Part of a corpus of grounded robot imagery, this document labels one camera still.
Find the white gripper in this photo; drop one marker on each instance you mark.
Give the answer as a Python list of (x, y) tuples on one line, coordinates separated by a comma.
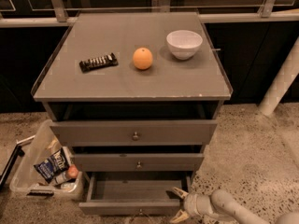
[(192, 204)]

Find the grey bottom drawer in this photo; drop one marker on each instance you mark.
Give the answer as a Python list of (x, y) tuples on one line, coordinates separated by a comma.
[(133, 193)]

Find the grey drawer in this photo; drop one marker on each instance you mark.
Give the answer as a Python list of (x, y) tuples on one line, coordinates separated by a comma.
[(138, 162), (133, 193), (134, 132)]

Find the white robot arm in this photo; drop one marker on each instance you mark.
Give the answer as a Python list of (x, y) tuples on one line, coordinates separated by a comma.
[(221, 205)]

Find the grey top drawer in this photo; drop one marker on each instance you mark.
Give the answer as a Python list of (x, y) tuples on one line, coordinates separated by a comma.
[(134, 132)]

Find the grey middle drawer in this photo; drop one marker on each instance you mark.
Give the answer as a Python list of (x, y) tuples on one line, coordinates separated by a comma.
[(138, 162)]

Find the grey drawer cabinet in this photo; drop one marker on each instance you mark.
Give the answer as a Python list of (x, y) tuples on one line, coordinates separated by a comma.
[(169, 90)]

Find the red apple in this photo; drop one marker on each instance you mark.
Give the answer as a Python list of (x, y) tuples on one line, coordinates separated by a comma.
[(72, 172)]

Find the small plastic bottle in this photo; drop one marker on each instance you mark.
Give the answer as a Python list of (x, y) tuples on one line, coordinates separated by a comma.
[(60, 179)]

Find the blue chip bag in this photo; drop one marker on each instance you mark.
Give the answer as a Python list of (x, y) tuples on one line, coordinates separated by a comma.
[(53, 165)]

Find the orange fruit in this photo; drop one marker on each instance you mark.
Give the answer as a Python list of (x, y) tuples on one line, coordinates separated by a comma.
[(142, 58)]

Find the clear plastic bin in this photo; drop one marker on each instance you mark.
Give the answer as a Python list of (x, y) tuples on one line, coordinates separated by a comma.
[(28, 182)]

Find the white ceramic bowl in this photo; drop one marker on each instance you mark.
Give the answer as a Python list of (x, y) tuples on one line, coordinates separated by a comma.
[(183, 44)]

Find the black snack bar wrapper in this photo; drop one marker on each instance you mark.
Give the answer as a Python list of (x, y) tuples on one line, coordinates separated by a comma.
[(98, 63)]

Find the metal railing frame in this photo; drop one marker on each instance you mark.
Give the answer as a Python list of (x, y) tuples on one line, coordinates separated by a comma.
[(29, 13)]

